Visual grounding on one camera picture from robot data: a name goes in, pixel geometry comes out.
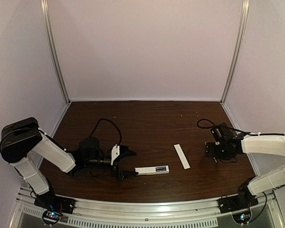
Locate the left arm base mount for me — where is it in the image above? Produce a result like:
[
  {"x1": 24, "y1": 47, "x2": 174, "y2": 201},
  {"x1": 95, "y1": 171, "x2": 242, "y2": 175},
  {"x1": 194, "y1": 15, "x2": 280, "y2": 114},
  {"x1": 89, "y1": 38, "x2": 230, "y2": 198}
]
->
[{"x1": 34, "y1": 185, "x2": 75, "y2": 214}]

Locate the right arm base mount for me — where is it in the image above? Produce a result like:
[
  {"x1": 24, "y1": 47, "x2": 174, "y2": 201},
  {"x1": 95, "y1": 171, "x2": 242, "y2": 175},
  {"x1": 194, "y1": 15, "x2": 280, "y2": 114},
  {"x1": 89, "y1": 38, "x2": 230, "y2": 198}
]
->
[{"x1": 217, "y1": 184, "x2": 258, "y2": 214}]

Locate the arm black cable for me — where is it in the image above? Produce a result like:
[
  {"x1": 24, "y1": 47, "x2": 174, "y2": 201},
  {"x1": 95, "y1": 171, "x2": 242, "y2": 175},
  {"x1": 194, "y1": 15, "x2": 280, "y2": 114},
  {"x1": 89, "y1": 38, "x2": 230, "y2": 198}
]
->
[
  {"x1": 196, "y1": 118, "x2": 252, "y2": 137},
  {"x1": 91, "y1": 118, "x2": 123, "y2": 145}
]

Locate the white remote control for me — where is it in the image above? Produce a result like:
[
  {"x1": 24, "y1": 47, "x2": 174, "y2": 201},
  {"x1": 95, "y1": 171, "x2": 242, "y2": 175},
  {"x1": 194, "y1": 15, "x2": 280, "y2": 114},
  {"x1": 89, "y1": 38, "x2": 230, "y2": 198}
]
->
[{"x1": 134, "y1": 165, "x2": 170, "y2": 176}]

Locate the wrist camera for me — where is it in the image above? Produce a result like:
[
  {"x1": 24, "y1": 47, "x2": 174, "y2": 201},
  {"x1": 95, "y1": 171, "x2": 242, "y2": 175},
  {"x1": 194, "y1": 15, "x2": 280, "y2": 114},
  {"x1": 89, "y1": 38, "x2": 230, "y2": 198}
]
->
[
  {"x1": 111, "y1": 144, "x2": 120, "y2": 166},
  {"x1": 210, "y1": 126, "x2": 225, "y2": 143}
]

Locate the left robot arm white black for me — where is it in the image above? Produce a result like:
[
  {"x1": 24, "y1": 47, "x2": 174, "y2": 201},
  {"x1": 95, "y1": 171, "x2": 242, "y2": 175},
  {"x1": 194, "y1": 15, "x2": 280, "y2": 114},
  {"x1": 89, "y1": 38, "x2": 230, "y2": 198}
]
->
[{"x1": 0, "y1": 117, "x2": 138, "y2": 196}]

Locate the front aluminium rail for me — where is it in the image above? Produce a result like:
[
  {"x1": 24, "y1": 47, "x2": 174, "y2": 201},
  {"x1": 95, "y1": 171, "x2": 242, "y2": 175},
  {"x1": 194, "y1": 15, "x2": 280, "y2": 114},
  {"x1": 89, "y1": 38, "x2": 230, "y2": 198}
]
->
[{"x1": 9, "y1": 195, "x2": 285, "y2": 228}]

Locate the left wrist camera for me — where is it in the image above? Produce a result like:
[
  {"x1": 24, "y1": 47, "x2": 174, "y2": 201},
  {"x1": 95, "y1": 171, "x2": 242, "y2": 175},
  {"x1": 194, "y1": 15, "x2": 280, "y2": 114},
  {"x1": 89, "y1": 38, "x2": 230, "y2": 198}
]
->
[{"x1": 111, "y1": 144, "x2": 120, "y2": 166}]

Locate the right aluminium frame post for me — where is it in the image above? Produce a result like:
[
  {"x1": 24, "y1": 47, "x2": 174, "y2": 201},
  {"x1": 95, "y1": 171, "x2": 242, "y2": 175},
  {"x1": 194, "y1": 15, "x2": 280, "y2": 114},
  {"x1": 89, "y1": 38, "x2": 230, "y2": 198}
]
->
[{"x1": 220, "y1": 0, "x2": 250, "y2": 105}]

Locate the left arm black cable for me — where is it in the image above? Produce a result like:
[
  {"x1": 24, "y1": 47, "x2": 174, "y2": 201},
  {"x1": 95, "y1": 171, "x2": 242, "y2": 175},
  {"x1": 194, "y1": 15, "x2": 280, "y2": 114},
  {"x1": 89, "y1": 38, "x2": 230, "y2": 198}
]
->
[{"x1": 91, "y1": 118, "x2": 123, "y2": 145}]

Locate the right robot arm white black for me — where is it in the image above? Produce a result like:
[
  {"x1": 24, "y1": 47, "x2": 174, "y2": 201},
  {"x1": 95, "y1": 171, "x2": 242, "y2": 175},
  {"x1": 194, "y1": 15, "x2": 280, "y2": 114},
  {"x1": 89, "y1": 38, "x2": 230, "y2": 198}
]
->
[{"x1": 205, "y1": 132, "x2": 285, "y2": 198}]

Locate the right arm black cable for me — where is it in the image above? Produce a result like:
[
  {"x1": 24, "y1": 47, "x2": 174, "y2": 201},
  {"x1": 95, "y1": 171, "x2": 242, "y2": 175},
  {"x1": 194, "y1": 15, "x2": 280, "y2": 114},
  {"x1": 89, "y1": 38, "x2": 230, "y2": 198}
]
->
[{"x1": 196, "y1": 118, "x2": 252, "y2": 137}]

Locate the white battery cover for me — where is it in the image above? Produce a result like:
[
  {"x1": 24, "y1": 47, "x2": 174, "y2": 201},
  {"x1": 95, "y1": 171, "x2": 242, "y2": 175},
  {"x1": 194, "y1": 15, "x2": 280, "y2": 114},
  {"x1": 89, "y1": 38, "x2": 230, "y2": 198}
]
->
[{"x1": 174, "y1": 144, "x2": 190, "y2": 170}]

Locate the left aluminium frame post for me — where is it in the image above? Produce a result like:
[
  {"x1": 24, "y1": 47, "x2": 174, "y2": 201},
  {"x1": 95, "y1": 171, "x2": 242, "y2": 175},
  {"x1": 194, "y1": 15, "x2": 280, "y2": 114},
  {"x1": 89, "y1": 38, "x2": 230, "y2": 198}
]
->
[{"x1": 40, "y1": 0, "x2": 71, "y2": 105}]

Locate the aluminium frame post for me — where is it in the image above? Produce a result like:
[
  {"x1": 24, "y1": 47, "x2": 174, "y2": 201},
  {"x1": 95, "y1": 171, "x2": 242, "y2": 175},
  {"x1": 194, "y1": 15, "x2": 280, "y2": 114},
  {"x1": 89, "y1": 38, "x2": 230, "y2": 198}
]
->
[
  {"x1": 220, "y1": 0, "x2": 250, "y2": 105},
  {"x1": 40, "y1": 0, "x2": 71, "y2": 105}
]

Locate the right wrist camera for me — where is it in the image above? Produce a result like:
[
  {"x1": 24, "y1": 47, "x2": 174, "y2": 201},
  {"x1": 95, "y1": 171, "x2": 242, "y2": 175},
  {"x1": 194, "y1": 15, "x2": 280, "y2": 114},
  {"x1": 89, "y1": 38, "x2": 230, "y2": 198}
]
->
[{"x1": 210, "y1": 126, "x2": 225, "y2": 143}]

